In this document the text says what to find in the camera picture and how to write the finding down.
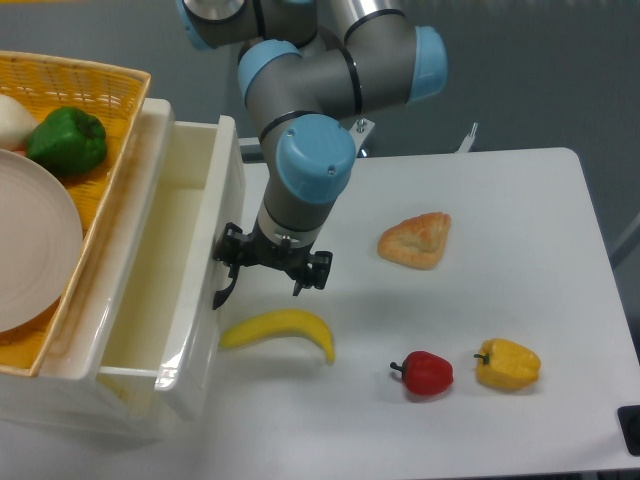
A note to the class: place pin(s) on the triangular bread pastry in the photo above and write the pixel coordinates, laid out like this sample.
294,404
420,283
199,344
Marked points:
418,242

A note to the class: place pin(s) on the white round vegetable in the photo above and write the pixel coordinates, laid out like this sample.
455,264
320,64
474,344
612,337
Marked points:
17,124

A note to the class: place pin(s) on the white drawer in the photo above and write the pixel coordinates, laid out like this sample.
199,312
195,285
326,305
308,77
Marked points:
162,346

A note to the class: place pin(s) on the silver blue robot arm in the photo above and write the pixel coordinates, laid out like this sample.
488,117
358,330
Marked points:
298,82

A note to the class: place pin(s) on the green bell pepper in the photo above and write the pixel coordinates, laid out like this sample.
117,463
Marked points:
68,142

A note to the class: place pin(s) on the yellow bell pepper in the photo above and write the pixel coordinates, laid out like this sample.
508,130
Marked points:
506,365

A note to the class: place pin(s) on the white drawer cabinet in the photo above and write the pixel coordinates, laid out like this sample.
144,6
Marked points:
67,392

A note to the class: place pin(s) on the yellow banana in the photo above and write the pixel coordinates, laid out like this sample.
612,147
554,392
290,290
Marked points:
281,323

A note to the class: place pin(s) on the red bell pepper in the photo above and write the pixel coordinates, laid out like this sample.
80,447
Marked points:
424,373

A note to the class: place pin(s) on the yellow woven basket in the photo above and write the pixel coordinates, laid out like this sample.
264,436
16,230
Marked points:
113,94

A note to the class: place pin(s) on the pink plate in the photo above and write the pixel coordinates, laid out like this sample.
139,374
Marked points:
41,238

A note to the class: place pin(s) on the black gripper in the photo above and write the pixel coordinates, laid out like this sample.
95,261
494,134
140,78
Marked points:
234,249

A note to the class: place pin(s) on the black object at table edge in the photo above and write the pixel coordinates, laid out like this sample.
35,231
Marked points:
629,419

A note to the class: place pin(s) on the black drawer handle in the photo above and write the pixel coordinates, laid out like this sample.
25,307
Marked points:
222,295

